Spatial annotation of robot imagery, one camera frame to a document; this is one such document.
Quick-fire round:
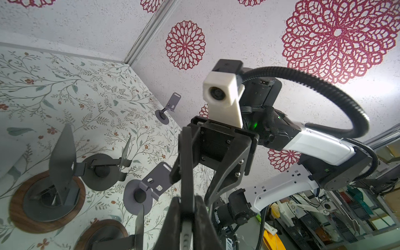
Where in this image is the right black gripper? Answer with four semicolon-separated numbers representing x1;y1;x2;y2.
170;116;259;205

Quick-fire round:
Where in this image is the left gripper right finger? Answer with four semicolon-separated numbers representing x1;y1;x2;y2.
193;196;222;250

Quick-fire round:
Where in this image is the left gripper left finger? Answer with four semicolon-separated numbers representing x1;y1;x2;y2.
154;197;181;250

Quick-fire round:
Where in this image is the tall black phone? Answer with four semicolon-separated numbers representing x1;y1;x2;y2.
179;125;196;250

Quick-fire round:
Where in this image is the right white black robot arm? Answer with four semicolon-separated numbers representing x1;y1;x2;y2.
155;59;378;250

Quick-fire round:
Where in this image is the wooden round stand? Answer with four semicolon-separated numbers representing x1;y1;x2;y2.
75;206;144;250
9;125;86;234

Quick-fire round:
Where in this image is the grey round stand right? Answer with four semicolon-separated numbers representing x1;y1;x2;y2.
155;92;181;125

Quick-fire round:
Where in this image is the grey stand middle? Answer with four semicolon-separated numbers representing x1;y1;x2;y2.
80;136;132;191

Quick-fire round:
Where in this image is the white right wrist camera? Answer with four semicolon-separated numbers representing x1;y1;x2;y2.
203;59;245;128

